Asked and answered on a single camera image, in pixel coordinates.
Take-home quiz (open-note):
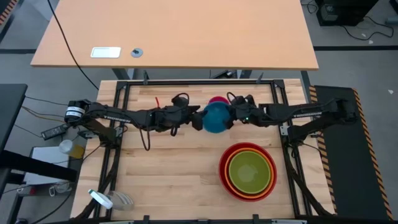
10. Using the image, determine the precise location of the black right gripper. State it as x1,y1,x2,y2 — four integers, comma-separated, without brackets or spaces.
224,103,266,130

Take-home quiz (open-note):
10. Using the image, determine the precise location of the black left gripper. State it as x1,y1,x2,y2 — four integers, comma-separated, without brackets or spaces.
154,105,205,132

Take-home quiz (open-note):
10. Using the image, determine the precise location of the blue plastic bowl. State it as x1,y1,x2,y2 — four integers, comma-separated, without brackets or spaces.
201,101,233,134

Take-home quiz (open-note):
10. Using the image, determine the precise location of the orange plastic bowl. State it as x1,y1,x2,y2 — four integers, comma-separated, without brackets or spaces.
224,147,275,200

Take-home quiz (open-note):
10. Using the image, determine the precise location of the green plastic bowl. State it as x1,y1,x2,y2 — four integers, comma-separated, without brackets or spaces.
228,151,272,195

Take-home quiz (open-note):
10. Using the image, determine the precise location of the small pink plastic bowl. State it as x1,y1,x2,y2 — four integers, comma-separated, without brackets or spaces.
208,96,230,105

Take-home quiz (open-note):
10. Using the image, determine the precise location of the large red plastic bowl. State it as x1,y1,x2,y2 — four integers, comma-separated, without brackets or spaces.
218,142,277,202

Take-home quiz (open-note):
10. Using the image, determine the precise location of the light wooden desk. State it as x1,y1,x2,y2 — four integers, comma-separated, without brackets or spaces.
30,0,320,71

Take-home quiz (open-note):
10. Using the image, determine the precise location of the white flat phone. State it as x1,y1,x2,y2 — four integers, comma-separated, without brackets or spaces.
90,47,122,59

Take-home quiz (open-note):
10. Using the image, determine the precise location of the clear plastic container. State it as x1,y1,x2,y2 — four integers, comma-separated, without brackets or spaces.
107,191,136,211

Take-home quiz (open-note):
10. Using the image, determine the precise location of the white spray bottle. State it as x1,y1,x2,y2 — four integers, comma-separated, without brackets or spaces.
87,189,114,210

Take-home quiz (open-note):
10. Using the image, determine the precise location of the plastic bottle with yellow liquid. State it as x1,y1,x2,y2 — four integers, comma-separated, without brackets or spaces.
58,139,86,160

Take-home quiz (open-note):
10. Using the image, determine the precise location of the black hazard-striped floor mat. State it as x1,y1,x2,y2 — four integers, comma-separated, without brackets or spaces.
308,85,394,220

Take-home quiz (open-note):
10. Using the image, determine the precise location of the black power adapter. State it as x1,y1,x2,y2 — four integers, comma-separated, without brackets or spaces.
40,124,68,140

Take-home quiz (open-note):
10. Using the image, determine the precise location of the black computer tower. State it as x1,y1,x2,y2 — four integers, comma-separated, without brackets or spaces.
315,0,379,27

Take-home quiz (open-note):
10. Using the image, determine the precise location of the white box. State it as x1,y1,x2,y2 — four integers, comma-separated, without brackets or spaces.
23,146,71,186

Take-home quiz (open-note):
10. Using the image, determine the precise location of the black side table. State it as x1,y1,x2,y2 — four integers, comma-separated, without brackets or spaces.
0,83,28,153

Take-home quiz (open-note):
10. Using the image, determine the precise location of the black aluminium table frame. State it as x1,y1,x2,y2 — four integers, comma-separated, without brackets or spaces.
92,79,313,220

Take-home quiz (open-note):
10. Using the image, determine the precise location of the long black cable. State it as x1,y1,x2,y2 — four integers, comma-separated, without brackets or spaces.
47,0,100,91

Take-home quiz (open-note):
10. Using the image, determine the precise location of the thin black floor cable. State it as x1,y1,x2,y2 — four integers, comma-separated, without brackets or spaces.
24,95,70,106

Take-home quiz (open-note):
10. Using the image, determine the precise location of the yellow cable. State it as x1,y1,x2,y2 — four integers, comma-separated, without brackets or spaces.
21,105,68,124

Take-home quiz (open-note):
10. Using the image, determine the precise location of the black looped floor cable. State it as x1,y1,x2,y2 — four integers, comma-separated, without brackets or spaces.
341,15,395,42

